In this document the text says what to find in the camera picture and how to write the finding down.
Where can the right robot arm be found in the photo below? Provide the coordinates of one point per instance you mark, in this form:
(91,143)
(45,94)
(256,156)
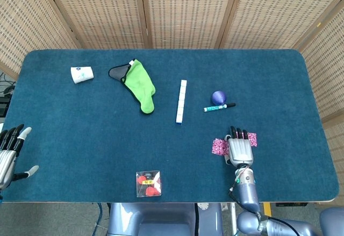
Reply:
(247,193)

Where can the white and blue block bar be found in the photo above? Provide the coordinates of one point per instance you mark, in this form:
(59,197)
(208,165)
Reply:
(181,101)

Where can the white stand leg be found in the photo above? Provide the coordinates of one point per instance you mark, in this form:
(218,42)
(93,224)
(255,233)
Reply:
(232,211)

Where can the green cleaning mitt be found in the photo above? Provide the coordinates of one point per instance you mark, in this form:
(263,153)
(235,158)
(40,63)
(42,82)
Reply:
(139,85)

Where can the white paper cup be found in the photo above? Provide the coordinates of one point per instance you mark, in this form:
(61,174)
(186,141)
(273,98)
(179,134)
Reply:
(82,75)

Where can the purple ball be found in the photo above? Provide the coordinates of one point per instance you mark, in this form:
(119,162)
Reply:
(219,97)

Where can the grey-blue robot torso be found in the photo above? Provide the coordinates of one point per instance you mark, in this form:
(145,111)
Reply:
(161,220)

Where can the teal marker with black cap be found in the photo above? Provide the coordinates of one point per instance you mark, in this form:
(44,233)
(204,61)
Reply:
(216,108)

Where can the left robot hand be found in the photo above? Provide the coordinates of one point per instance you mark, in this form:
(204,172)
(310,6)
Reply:
(5,160)

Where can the clear box of red caps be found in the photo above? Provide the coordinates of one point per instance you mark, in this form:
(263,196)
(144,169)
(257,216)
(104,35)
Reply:
(148,183)

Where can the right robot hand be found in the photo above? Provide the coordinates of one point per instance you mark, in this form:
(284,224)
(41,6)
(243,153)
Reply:
(240,151)

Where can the black rail under table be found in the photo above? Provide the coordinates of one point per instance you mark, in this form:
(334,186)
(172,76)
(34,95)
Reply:
(291,204)

